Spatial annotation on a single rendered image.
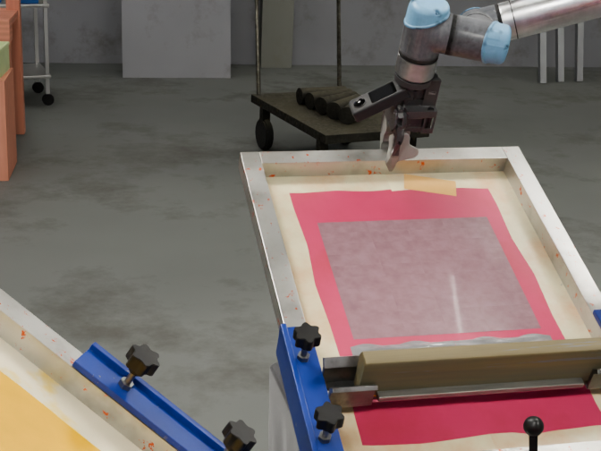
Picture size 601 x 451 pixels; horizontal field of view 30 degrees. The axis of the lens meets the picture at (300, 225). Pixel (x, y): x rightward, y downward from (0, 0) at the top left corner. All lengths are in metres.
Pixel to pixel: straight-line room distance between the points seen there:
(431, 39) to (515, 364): 0.62
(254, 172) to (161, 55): 8.04
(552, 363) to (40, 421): 0.82
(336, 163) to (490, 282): 0.39
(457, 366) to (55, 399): 0.63
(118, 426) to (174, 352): 3.10
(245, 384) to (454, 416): 2.59
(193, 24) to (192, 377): 6.14
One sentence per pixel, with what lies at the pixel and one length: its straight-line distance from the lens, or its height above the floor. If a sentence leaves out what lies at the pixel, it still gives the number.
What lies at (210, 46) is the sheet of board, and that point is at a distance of 10.17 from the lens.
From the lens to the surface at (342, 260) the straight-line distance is 2.01.
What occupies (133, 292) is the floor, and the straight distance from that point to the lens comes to 5.20.
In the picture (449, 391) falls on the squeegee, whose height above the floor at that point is 1.16.
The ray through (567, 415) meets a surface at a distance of 1.86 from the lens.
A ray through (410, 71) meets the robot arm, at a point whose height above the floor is 1.58.
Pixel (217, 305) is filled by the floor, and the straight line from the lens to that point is 5.05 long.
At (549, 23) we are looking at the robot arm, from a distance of 2.18.
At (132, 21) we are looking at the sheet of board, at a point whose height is 0.48.
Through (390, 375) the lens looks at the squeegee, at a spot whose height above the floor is 1.20.
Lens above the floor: 1.95
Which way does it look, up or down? 18 degrees down
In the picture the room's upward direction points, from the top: 2 degrees clockwise
